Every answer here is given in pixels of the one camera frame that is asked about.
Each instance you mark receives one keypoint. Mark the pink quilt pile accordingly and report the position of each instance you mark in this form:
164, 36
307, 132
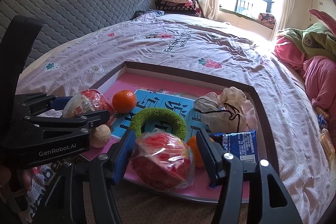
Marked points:
318, 73

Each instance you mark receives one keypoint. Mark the person's left hand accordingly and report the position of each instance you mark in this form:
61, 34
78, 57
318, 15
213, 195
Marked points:
27, 176

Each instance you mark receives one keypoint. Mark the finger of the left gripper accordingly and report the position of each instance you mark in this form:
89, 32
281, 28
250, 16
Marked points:
38, 103
33, 125

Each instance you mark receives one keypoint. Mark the pink and blue book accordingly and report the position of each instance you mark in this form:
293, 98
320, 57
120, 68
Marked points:
162, 105

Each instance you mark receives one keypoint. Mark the patterned cushion on sill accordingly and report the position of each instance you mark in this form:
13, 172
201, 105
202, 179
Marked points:
267, 19

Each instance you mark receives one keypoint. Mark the small orange mandarin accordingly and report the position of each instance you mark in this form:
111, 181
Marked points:
124, 101

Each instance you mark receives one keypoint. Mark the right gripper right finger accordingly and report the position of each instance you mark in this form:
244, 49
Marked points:
269, 200

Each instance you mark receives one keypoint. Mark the yellow snack packet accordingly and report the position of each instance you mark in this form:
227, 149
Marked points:
327, 144

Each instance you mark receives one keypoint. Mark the green garment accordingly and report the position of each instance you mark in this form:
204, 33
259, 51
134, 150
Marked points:
316, 40

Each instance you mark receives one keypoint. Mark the crumpled white drawstring bag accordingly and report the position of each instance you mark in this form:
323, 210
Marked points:
228, 112

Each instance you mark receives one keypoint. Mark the red white bun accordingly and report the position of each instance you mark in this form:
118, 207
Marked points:
163, 161

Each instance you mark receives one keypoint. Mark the stack of folded blankets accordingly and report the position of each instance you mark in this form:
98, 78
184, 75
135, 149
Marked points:
182, 7

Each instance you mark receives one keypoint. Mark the blue snack packet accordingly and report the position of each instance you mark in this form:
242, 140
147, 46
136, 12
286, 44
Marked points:
242, 145

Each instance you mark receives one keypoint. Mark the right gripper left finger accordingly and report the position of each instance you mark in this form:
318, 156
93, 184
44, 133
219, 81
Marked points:
80, 192

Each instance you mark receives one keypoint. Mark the beige round ball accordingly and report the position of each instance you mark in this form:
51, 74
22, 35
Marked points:
100, 136

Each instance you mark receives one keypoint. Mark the dark blue clothing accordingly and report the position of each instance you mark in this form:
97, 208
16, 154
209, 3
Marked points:
147, 14

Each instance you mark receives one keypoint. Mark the large orange mandarin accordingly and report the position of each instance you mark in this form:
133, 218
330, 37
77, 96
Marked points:
192, 143

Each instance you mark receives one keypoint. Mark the pink floral bedsheet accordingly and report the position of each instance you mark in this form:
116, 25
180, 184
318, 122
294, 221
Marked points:
212, 48

